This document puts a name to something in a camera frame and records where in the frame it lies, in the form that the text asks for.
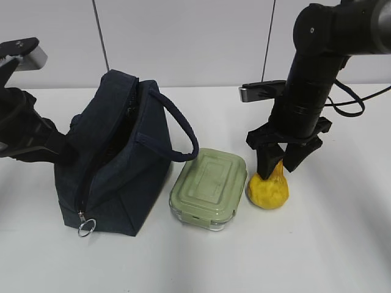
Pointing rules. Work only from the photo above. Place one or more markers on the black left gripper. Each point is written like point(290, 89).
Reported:
point(36, 141)

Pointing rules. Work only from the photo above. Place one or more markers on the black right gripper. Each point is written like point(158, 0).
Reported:
point(301, 135)

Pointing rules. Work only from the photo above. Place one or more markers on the yellow pear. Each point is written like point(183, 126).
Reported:
point(271, 193)

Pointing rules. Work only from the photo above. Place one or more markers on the navy blue lunch bag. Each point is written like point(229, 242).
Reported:
point(126, 138)

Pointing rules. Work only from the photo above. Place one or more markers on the green lidded glass container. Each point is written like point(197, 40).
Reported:
point(208, 190)

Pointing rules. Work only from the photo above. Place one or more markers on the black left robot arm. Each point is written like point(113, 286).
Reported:
point(16, 104)

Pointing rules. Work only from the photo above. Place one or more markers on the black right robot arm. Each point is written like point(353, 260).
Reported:
point(325, 38)

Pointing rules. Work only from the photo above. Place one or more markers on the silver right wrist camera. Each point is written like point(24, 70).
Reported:
point(258, 91)

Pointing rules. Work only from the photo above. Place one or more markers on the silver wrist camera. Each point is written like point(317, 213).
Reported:
point(27, 52)
point(258, 91)

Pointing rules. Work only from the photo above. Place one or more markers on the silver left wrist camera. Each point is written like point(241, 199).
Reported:
point(27, 52)

